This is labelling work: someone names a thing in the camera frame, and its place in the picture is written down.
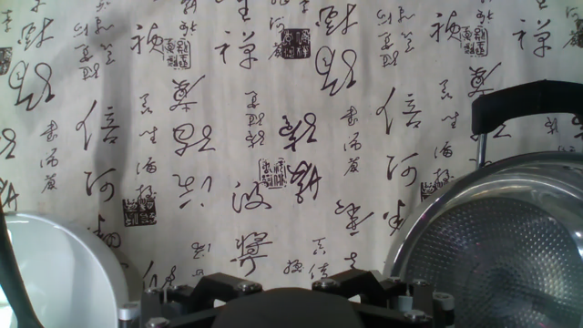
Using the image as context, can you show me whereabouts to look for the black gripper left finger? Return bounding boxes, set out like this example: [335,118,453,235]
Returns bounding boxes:
[118,272,264,328]

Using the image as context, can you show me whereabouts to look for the calligraphy print tablecloth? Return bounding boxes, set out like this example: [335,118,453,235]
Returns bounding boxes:
[0,0,583,328]

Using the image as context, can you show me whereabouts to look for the steel pot with black handle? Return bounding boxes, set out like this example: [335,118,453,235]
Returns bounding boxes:
[384,79,583,328]

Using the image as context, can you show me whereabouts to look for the white bowl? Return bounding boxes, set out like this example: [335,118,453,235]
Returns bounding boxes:
[0,211,143,328]

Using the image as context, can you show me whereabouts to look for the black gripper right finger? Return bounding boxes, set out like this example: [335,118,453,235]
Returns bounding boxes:
[312,268,456,328]

